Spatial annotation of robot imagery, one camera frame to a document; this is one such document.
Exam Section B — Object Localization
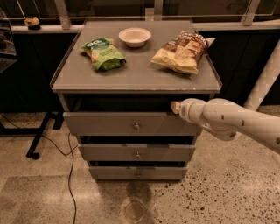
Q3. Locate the grey middle drawer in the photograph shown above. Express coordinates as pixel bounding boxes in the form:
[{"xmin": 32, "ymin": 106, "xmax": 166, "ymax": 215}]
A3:
[{"xmin": 79, "ymin": 143, "xmax": 195, "ymax": 162}]

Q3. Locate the grey top drawer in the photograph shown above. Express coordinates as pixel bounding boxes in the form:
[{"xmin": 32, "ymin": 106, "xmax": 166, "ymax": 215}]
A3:
[{"xmin": 64, "ymin": 112, "xmax": 202, "ymax": 137}]

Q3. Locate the white paper bowl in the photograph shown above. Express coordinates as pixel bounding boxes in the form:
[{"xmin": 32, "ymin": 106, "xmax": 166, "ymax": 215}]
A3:
[{"xmin": 118, "ymin": 28, "xmax": 151, "ymax": 48}]

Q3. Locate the yellow brown chip bag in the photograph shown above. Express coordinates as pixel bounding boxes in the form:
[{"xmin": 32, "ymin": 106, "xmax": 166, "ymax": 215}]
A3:
[{"xmin": 150, "ymin": 31, "xmax": 215, "ymax": 74}]

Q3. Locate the grey drawer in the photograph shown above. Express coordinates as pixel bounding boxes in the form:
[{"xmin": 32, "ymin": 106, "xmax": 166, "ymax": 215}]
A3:
[
  {"xmin": 89, "ymin": 166, "xmax": 186, "ymax": 180},
  {"xmin": 64, "ymin": 112, "xmax": 202, "ymax": 137},
  {"xmin": 79, "ymin": 143, "xmax": 195, "ymax": 162}
]

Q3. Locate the white diagonal pole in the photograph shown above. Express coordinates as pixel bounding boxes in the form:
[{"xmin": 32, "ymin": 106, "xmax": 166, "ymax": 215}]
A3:
[{"xmin": 243, "ymin": 40, "xmax": 280, "ymax": 110}]

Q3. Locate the green chip bag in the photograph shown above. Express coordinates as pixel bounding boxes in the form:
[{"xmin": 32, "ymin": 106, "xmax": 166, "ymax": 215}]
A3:
[{"xmin": 80, "ymin": 38, "xmax": 126, "ymax": 71}]

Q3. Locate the round floor drain cover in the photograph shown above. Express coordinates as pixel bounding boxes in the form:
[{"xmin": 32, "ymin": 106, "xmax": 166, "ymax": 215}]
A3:
[{"xmin": 122, "ymin": 199, "xmax": 146, "ymax": 224}]

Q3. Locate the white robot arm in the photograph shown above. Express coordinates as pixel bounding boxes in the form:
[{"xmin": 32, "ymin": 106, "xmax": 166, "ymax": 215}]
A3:
[{"xmin": 171, "ymin": 98, "xmax": 280, "ymax": 153}]

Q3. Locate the black floor cable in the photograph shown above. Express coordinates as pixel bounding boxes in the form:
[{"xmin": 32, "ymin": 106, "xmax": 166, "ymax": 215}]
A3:
[{"xmin": 0, "ymin": 113, "xmax": 79, "ymax": 224}]

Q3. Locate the small yellow object on ledge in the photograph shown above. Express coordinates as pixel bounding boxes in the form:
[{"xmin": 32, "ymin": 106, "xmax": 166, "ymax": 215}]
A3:
[{"xmin": 24, "ymin": 17, "xmax": 40, "ymax": 30}]

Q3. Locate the black table leg frame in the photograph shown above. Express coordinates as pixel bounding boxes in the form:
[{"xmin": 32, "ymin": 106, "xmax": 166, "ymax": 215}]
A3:
[{"xmin": 0, "ymin": 112, "xmax": 64, "ymax": 160}]

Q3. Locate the grey drawer cabinet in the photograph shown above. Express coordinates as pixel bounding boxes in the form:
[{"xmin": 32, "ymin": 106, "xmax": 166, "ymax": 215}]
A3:
[{"xmin": 51, "ymin": 21, "xmax": 221, "ymax": 168}]

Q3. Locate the metal window railing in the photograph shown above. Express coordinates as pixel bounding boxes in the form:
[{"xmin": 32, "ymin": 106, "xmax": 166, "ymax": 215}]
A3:
[{"xmin": 0, "ymin": 0, "xmax": 280, "ymax": 32}]

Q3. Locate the grey bottom drawer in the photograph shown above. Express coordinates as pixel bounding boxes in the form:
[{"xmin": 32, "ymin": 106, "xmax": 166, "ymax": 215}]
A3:
[{"xmin": 89, "ymin": 166, "xmax": 186, "ymax": 180}]

